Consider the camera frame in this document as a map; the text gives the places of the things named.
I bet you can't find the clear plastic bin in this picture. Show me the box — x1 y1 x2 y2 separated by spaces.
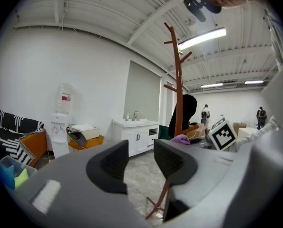
0 155 38 190

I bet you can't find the person's right forearm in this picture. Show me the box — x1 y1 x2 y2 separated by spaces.
229 114 283 152

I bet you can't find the orange low table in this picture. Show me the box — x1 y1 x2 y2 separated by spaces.
68 134 105 152

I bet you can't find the white water dispenser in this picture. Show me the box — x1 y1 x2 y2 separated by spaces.
50 113 71 159

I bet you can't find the black hanging coat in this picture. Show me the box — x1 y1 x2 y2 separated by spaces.
167 94 198 139

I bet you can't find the cardboard box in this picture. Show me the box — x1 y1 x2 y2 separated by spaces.
233 122 247 136

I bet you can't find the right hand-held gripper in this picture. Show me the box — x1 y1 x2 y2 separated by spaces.
204 117 238 152

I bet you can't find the white flat box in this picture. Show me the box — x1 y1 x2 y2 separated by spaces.
71 124 100 140

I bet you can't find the blue cloth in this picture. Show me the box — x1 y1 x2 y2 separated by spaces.
0 162 16 190

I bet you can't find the grey window blind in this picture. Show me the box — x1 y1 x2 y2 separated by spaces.
123 60 162 122

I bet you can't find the orange sofa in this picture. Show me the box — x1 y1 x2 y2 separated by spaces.
0 114 48 167

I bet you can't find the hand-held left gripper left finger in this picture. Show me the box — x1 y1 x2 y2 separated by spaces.
11 139 144 228

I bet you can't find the brown coat rack pole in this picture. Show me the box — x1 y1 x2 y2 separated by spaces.
145 22 193 220

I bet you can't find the clear water bottle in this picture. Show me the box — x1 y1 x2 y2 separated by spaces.
55 83 74 115

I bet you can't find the wicker basket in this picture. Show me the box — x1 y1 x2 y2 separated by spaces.
185 124 205 139

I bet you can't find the narrow window blind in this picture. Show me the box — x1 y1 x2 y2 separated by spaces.
165 80 175 126

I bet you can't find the dark green bin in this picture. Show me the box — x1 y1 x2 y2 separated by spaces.
158 124 172 141

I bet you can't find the person's white shirt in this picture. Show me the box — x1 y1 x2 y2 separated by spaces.
261 7 283 128

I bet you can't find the black head-mounted camera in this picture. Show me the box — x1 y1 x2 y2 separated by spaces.
183 0 222 23

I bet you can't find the yellow-green cloth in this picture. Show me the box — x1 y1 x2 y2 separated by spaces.
13 168 29 189

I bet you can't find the white sink cabinet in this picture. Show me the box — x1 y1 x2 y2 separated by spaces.
112 118 160 157

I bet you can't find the long ceiling light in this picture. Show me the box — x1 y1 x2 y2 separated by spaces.
177 27 227 52

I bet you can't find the black bag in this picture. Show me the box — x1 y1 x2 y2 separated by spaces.
66 127 88 147

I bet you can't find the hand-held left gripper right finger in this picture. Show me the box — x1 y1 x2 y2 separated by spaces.
153 127 283 228

